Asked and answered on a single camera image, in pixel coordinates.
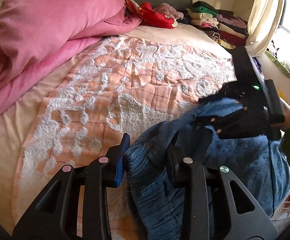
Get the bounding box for blue denim pants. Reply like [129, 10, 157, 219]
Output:
[124, 99, 290, 239]

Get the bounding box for person's right hand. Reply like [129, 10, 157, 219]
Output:
[271, 98, 290, 132]

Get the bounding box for stack of folded clothes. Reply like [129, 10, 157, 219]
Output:
[186, 1, 249, 49]

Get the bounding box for cream curtain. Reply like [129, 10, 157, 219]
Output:
[246, 0, 285, 56]

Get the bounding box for beige bed sheet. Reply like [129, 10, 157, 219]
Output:
[0, 23, 234, 235]

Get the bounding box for peach white tufted bedspread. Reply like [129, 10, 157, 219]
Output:
[11, 35, 239, 240]

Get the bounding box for mauve crumpled garment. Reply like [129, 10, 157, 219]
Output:
[154, 3, 184, 20]

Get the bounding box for red patterned cloth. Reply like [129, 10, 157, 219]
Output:
[125, 0, 178, 29]

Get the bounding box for pink folded duvet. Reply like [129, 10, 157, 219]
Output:
[0, 0, 141, 115]

